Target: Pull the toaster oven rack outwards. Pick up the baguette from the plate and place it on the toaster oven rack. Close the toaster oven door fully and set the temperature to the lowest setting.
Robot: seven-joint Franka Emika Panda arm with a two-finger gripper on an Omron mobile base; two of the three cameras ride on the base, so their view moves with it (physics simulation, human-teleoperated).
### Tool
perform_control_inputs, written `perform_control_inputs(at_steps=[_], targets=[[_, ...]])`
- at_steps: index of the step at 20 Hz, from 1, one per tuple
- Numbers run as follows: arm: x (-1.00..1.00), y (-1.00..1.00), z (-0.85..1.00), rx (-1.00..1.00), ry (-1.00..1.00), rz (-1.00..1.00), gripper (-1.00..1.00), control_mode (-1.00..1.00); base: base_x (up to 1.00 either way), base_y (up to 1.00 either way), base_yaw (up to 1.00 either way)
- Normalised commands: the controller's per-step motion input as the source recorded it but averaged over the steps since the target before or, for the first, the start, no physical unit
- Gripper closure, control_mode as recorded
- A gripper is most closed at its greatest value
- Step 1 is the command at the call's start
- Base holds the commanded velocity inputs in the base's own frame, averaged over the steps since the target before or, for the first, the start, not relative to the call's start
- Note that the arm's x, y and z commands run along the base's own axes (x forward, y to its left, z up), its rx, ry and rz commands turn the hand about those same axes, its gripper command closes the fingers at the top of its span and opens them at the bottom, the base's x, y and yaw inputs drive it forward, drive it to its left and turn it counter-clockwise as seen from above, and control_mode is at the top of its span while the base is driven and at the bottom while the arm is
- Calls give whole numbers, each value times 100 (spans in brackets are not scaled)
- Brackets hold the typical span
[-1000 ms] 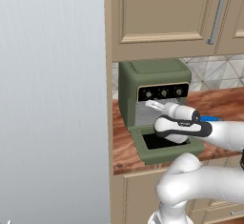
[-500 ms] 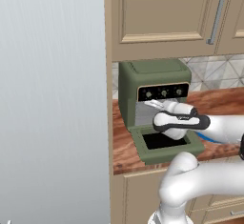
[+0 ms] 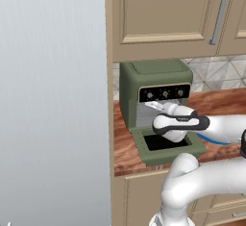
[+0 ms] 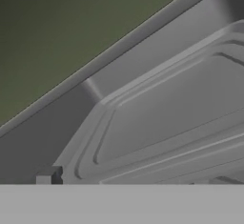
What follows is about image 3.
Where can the beige drawer front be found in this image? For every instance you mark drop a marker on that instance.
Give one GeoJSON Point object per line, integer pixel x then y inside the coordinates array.
{"type": "Point", "coordinates": [229, 201]}
{"type": "Point", "coordinates": [221, 218]}

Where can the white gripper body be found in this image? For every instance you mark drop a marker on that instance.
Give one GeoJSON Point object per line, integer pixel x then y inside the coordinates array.
{"type": "Point", "coordinates": [154, 105]}

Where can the green toaster oven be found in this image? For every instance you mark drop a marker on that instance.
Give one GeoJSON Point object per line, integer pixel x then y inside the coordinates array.
{"type": "Point", "coordinates": [153, 76]}

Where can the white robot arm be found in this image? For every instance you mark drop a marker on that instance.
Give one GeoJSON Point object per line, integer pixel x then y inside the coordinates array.
{"type": "Point", "coordinates": [205, 178]}

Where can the grey fridge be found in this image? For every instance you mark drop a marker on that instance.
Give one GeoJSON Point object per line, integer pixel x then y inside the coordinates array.
{"type": "Point", "coordinates": [53, 101]}

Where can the beige wall cupboard door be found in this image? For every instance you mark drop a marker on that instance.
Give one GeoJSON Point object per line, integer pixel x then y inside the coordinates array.
{"type": "Point", "coordinates": [238, 15]}
{"type": "Point", "coordinates": [160, 12]}

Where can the green toaster oven door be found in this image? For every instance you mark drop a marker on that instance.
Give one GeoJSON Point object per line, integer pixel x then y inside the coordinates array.
{"type": "Point", "coordinates": [147, 154]}

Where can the blue rimmed plate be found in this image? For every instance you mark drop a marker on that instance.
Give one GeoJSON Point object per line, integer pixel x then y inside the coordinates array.
{"type": "Point", "coordinates": [208, 140]}

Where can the beige base cupboard door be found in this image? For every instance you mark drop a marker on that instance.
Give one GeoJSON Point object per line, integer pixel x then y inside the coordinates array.
{"type": "Point", "coordinates": [141, 201]}

